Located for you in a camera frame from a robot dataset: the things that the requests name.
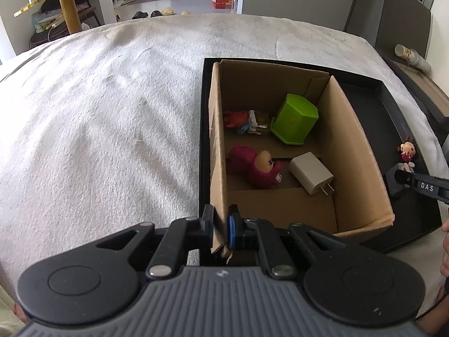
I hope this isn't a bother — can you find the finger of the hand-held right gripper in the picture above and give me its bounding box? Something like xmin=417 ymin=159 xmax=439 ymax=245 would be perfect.
xmin=386 ymin=168 xmax=449 ymax=205

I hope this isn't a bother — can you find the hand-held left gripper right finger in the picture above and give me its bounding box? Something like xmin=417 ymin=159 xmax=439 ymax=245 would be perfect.
xmin=227 ymin=204 xmax=347 ymax=281

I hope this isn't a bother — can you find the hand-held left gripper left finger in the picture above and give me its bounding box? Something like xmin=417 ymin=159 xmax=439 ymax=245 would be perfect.
xmin=94 ymin=204 xmax=215 ymax=281

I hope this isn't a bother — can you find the pink figure toy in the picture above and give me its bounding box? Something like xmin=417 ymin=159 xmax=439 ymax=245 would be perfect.
xmin=228 ymin=143 xmax=285 ymax=188

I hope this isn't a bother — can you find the brown cardboard box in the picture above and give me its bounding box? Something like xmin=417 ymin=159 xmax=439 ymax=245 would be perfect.
xmin=208 ymin=59 xmax=395 ymax=262

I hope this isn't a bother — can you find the black tray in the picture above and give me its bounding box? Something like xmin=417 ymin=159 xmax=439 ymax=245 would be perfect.
xmin=198 ymin=57 xmax=443 ymax=266

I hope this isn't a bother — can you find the white charger plug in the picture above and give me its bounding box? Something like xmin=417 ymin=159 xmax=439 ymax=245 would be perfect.
xmin=289 ymin=152 xmax=335 ymax=196

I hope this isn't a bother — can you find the green plastic container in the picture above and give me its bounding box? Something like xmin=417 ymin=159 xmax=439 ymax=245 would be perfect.
xmin=270 ymin=93 xmax=319 ymax=146

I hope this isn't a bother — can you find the person's right hand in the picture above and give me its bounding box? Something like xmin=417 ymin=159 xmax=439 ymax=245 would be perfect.
xmin=441 ymin=218 xmax=449 ymax=279

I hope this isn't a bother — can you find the small red dress doll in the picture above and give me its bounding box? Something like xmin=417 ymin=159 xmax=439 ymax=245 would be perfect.
xmin=400 ymin=137 xmax=418 ymax=174

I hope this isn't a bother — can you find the dark nightstand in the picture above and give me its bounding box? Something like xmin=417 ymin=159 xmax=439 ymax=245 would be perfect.
xmin=382 ymin=54 xmax=449 ymax=124

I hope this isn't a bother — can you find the red toy figure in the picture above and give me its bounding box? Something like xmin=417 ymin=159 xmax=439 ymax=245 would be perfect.
xmin=223 ymin=110 xmax=251 ymax=129

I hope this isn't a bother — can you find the small white blue figure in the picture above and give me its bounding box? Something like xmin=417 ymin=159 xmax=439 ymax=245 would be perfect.
xmin=236 ymin=110 xmax=269 ymax=137

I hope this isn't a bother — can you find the stack of paper cups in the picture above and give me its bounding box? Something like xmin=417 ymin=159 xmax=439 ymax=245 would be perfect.
xmin=395 ymin=44 xmax=432 ymax=73

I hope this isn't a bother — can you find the brown headboard panel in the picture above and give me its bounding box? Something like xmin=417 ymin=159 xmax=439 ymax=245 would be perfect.
xmin=344 ymin=0 xmax=432 ymax=61

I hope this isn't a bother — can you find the wooden table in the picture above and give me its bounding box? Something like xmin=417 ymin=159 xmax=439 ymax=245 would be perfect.
xmin=13 ymin=0 xmax=106 ymax=36

